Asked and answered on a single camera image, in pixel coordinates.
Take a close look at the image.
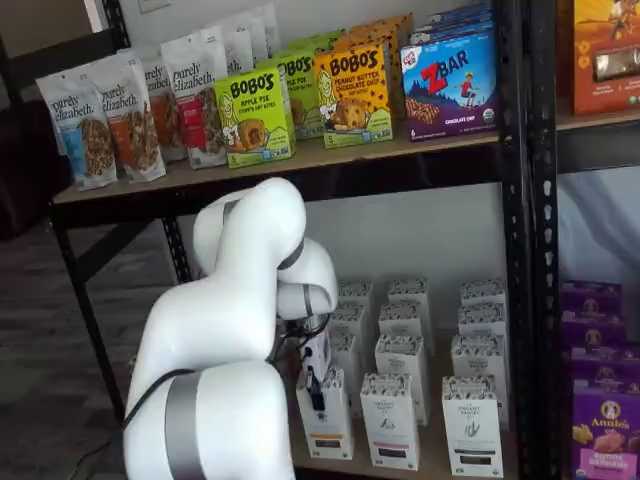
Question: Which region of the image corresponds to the black metal shelf frame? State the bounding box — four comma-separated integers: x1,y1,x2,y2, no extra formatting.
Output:
47,0,532,480
529,0,640,480

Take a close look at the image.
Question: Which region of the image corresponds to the white box pink strip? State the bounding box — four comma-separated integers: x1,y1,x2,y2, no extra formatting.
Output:
387,278,431,309
359,372,422,472
377,302,432,354
373,333,431,427

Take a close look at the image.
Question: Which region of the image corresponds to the purple Annie's box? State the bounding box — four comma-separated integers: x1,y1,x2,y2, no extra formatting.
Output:
560,310,630,351
571,378,640,480
568,344,640,389
558,280,625,321

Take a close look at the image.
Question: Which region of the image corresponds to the orange purely elizabeth granola bag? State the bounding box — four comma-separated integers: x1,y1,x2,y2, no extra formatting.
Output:
97,49,168,185
134,44,187,164

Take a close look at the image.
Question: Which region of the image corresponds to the red purely elizabeth granola bag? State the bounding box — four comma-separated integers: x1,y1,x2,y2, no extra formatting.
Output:
160,27,230,170

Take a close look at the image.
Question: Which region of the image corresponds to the orange Bobo's peanut butter box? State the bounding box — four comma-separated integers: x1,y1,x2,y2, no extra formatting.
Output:
329,25,405,136
312,42,395,150
348,12,415,121

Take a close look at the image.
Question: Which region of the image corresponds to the white teal plastic sheet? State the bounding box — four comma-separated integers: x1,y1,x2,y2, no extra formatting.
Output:
557,167,640,289

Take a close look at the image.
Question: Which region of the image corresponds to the orange snack box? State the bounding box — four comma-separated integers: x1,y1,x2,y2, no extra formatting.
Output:
572,0,640,118

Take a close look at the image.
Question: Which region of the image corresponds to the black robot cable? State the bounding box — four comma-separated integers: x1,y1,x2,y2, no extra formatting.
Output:
122,368,195,431

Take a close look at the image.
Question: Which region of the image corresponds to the green Bobo's apple pie box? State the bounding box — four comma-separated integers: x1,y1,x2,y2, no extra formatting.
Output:
287,28,347,57
213,67,296,170
272,49,321,142

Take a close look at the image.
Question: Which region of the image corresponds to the white box dark strip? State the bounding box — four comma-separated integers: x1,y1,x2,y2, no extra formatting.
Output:
440,374,504,479
449,333,510,431
456,302,508,341
458,278,507,309

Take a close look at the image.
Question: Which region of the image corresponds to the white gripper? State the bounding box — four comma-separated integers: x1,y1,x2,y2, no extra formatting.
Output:
304,332,332,412

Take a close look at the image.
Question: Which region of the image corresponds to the blue purely elizabeth granola bag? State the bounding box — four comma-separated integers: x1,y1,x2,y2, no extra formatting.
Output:
35,64,120,192

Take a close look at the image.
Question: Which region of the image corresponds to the blue Zbar box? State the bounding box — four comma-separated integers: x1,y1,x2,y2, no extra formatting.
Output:
424,3,495,26
410,17,496,46
399,27,500,143

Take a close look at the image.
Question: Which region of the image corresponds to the white box yellow strip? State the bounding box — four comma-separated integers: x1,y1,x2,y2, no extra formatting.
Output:
295,367,355,460
328,302,372,351
335,279,376,314

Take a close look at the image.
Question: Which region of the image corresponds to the white granola bag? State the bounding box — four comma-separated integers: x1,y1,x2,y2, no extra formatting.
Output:
248,2,280,64
219,17,256,74

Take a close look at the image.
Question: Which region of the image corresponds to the dark brown furniture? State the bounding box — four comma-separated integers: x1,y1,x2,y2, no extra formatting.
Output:
0,97,71,241

